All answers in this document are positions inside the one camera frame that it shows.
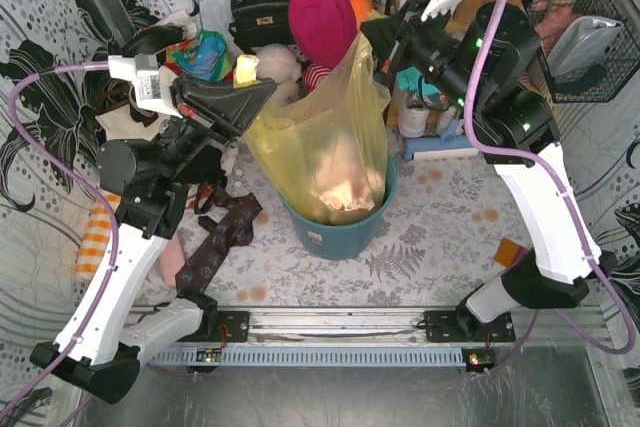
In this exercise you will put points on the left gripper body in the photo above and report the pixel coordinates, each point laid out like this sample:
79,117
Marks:
187,110

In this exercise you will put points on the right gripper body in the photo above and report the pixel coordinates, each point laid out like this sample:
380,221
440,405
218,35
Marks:
400,40

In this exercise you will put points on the yellow trash bag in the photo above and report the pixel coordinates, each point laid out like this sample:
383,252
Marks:
326,154

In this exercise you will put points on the teal trash bin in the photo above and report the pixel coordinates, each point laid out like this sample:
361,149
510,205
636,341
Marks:
342,242

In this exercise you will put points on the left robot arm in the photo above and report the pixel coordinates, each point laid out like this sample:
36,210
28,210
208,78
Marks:
95,351

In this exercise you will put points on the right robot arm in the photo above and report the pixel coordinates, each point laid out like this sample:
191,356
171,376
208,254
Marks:
514,130

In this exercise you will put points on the colourful printed bag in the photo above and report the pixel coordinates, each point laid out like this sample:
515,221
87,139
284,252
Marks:
206,57

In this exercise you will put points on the magenta fabric bag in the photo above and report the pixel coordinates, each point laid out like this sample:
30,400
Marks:
323,30

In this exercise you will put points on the cream canvas tote bag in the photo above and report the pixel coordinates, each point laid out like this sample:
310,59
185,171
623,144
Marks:
120,117

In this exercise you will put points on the orange plush toy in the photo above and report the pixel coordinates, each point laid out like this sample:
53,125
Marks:
361,9

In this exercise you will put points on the teal folded cloth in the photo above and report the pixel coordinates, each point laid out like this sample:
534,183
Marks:
411,80

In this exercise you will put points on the pink white plush doll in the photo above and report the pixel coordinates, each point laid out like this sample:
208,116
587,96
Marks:
313,75

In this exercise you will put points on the black leather handbag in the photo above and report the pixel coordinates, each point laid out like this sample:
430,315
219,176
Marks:
259,23

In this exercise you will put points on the brown patterned necktie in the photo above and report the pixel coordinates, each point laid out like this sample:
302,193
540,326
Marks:
229,223

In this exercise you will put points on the pink cloth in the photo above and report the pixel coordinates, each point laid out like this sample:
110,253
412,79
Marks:
171,260

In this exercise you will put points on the silver foil pouch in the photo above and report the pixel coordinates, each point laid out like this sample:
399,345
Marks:
583,43

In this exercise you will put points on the orange checkered towel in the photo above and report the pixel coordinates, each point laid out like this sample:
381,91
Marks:
94,242

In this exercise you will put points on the black wire basket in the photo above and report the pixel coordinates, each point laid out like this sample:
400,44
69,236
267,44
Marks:
598,83

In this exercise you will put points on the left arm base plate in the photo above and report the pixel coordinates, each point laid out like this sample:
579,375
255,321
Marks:
228,326

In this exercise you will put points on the aluminium front rail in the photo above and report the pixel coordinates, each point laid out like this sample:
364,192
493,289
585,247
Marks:
384,326

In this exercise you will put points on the grey cable duct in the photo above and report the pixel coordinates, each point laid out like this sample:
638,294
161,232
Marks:
311,357

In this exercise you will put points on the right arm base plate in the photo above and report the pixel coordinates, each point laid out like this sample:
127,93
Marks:
442,326

